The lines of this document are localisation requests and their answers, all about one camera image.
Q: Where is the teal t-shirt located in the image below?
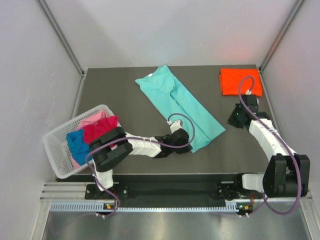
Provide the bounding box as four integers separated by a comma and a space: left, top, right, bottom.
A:
135, 65, 226, 153

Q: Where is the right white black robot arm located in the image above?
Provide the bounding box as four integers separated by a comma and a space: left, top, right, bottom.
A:
227, 95, 311, 198

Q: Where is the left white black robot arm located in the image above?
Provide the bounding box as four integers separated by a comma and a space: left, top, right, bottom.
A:
88, 126, 193, 199

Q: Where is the folded orange t-shirt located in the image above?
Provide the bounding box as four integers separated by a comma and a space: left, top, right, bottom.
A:
219, 68, 263, 97

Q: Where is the magenta t-shirt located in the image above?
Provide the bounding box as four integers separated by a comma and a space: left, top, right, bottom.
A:
82, 115, 118, 145

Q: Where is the pink t-shirt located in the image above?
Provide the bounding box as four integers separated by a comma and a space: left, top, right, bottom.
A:
71, 111, 107, 169

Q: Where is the blue t-shirt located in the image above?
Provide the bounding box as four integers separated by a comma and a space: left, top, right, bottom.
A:
66, 129, 90, 166

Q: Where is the white plastic laundry basket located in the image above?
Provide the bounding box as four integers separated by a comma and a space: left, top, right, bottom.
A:
43, 104, 114, 179

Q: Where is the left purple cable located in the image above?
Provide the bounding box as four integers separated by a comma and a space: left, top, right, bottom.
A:
85, 113, 196, 219

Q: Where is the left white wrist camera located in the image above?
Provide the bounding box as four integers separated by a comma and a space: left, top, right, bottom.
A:
167, 119, 183, 134

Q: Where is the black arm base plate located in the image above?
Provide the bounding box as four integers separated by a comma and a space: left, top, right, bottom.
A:
84, 174, 263, 202

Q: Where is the slotted grey cable duct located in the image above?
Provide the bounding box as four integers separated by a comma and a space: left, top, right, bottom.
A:
50, 201, 252, 213

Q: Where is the right aluminium corner post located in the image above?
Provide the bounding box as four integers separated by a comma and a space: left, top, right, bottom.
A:
258, 0, 307, 73

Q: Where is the aluminium corner post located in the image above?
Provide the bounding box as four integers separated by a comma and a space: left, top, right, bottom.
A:
258, 0, 307, 73
36, 0, 85, 77

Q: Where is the aluminium front rail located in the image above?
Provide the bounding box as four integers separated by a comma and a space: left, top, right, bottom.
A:
39, 181, 313, 201

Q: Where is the left aluminium corner post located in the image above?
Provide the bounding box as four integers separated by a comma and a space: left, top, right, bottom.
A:
36, 0, 85, 77

